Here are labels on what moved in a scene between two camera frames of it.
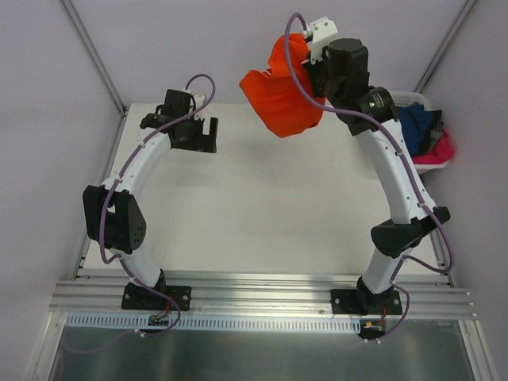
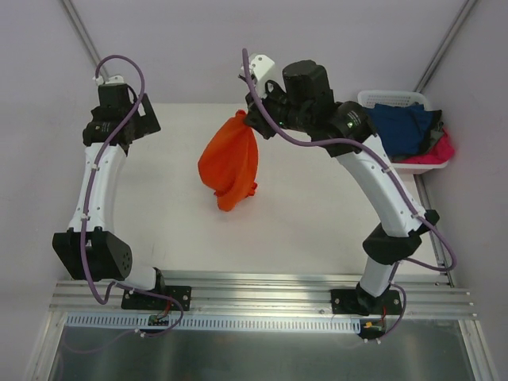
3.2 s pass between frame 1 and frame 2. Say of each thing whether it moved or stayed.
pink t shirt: stayed
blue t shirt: stayed
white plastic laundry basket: stayed
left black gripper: moved
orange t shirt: moved
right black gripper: moved
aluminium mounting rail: stayed
